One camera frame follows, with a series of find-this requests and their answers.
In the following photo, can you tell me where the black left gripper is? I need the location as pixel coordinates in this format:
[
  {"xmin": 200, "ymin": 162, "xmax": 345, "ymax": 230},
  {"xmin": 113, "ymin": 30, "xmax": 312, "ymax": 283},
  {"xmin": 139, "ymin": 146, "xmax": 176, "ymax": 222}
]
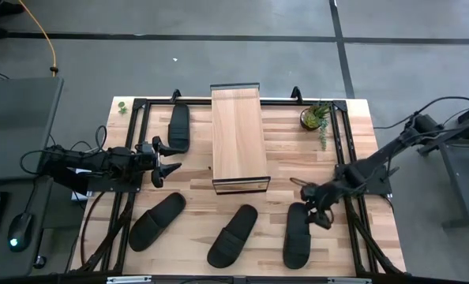
[{"xmin": 133, "ymin": 136, "xmax": 182, "ymax": 189}]

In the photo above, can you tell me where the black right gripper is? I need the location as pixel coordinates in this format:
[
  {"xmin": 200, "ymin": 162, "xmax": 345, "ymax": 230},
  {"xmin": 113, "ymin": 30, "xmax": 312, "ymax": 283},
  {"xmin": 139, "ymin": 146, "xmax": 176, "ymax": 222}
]
[{"xmin": 299, "ymin": 181, "xmax": 334, "ymax": 230}]

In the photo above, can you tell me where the black rubber slide sandal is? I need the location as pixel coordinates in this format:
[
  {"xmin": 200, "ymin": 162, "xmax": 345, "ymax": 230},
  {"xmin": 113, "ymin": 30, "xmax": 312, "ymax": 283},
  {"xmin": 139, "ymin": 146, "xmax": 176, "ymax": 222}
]
[
  {"xmin": 167, "ymin": 103, "xmax": 191, "ymax": 155},
  {"xmin": 282, "ymin": 202, "xmax": 313, "ymax": 271},
  {"xmin": 128, "ymin": 192, "xmax": 187, "ymax": 252},
  {"xmin": 206, "ymin": 204, "xmax": 259, "ymax": 269}
]

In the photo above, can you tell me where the wooden shelf with black frame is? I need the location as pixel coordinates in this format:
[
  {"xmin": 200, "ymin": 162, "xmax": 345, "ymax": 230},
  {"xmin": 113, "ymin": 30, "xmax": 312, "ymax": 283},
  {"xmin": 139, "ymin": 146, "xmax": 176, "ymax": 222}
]
[{"xmin": 209, "ymin": 82, "xmax": 272, "ymax": 196}]

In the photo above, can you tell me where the small potted green plant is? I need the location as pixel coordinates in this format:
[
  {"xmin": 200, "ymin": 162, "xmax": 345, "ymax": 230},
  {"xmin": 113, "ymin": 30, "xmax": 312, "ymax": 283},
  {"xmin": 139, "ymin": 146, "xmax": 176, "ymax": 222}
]
[{"xmin": 299, "ymin": 101, "xmax": 333, "ymax": 151}]

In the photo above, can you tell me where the grey metal stand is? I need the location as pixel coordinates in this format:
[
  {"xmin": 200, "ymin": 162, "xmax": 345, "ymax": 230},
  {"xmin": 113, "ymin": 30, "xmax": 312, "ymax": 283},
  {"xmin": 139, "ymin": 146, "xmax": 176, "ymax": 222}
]
[{"xmin": 418, "ymin": 98, "xmax": 469, "ymax": 230}]

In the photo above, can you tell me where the black computer mouse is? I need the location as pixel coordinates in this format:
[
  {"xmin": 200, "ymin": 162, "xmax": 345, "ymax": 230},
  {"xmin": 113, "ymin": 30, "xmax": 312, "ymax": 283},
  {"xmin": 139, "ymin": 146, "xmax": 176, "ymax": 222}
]
[{"xmin": 7, "ymin": 212, "xmax": 34, "ymax": 252}]

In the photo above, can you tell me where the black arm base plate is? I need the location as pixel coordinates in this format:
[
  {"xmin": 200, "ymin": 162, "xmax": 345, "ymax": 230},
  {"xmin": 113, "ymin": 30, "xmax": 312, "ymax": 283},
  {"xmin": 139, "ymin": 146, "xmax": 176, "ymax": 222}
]
[
  {"xmin": 335, "ymin": 163, "xmax": 393, "ymax": 196},
  {"xmin": 84, "ymin": 169, "xmax": 144, "ymax": 194}
]

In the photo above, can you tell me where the silver metal bracket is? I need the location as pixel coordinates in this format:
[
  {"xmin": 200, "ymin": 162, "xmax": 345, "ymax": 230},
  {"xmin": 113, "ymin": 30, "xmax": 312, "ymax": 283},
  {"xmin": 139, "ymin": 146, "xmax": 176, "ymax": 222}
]
[
  {"xmin": 106, "ymin": 275, "xmax": 153, "ymax": 284},
  {"xmin": 327, "ymin": 277, "xmax": 373, "ymax": 284}
]

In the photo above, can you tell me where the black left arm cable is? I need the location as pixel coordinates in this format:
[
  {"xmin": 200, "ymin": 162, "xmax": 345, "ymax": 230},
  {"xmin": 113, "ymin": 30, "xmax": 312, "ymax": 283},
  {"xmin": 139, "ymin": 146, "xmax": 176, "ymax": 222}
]
[{"xmin": 19, "ymin": 125, "xmax": 109, "ymax": 177}]

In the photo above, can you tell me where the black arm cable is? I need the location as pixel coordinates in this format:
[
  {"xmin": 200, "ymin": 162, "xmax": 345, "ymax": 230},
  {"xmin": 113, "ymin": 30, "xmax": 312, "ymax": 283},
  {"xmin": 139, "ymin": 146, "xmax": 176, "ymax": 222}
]
[
  {"xmin": 372, "ymin": 96, "xmax": 469, "ymax": 131},
  {"xmin": 19, "ymin": 125, "xmax": 109, "ymax": 177}
]

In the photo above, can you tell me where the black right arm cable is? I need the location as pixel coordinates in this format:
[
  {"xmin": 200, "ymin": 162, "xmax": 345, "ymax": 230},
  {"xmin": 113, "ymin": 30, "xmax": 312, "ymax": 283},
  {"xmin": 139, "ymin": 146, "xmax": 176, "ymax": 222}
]
[{"xmin": 372, "ymin": 96, "xmax": 469, "ymax": 131}]

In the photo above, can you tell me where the orange floor cable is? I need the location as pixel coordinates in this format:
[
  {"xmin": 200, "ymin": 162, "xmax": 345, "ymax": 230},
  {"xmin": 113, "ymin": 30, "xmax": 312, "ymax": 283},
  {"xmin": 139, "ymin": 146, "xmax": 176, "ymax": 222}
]
[{"xmin": 17, "ymin": 0, "xmax": 58, "ymax": 78}]

